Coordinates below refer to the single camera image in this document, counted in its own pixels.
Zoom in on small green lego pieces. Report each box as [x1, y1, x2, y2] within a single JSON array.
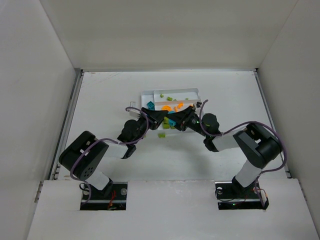
[[155, 93, 192, 138]]

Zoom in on teal duplo brick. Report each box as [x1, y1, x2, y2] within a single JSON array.
[[146, 101, 155, 111]]

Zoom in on orange lego pieces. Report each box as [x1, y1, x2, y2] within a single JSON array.
[[160, 102, 186, 112]]

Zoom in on teal and green duplo stack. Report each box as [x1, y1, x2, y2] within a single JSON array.
[[166, 111, 177, 129]]

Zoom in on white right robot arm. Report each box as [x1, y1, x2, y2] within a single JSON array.
[[167, 106, 283, 192]]

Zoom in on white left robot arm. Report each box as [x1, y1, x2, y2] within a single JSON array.
[[58, 107, 169, 194]]

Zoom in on white divided tray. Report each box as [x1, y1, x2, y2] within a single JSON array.
[[140, 88, 203, 138]]

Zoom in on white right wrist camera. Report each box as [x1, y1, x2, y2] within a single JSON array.
[[194, 101, 203, 110]]

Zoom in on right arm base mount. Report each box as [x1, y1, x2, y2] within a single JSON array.
[[214, 181, 270, 210]]

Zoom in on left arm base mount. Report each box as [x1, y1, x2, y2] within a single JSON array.
[[79, 182, 128, 211]]

